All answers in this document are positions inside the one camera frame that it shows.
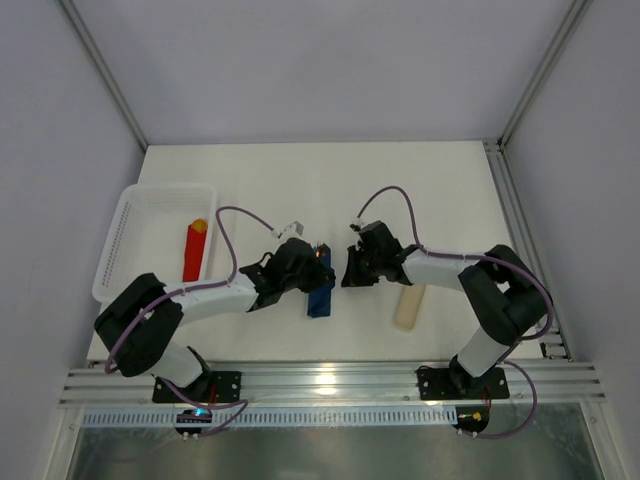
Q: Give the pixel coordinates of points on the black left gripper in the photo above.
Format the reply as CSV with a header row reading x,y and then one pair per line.
x,y
316,270

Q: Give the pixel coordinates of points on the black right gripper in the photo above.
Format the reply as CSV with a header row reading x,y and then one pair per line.
x,y
357,265

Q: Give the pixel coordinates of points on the blue paper napkin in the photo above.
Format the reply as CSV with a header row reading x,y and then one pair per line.
x,y
319,300

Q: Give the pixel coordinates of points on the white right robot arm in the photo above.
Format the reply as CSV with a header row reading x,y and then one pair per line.
x,y
505,296

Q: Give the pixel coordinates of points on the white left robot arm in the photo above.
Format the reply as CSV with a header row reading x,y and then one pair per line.
x,y
137,328

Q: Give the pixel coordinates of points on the beige cutlery tray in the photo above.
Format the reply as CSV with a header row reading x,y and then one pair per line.
x,y
408,307

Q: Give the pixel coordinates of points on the red bottle orange cap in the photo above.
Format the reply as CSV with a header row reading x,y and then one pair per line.
x,y
194,250

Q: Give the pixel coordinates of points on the white plastic basket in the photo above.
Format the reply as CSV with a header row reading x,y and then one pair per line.
x,y
148,233

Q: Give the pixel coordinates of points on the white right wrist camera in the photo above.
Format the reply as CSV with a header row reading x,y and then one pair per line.
x,y
358,224

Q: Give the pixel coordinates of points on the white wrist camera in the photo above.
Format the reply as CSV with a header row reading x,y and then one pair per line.
x,y
294,229
358,224

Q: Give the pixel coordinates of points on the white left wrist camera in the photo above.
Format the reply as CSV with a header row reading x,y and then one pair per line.
x,y
294,229

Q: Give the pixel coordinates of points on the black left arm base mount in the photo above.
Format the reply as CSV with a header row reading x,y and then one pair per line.
x,y
215,387

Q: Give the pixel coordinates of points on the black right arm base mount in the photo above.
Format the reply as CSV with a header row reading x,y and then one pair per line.
x,y
444,384

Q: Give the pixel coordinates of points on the white slotted cable duct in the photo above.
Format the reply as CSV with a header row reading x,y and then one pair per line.
x,y
257,416

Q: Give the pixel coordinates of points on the aluminium side rail right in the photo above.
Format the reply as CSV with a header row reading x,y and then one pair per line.
x,y
551,339

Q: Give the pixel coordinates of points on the aluminium table edge rail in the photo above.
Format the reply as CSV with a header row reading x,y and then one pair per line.
x,y
336,384

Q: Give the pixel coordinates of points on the aluminium frame post right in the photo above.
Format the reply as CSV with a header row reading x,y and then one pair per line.
x,y
562,35

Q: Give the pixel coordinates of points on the aluminium frame post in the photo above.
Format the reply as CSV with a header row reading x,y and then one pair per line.
x,y
104,73
562,35

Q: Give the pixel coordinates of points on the aluminium frame post left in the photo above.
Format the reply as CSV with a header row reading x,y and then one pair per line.
x,y
104,73

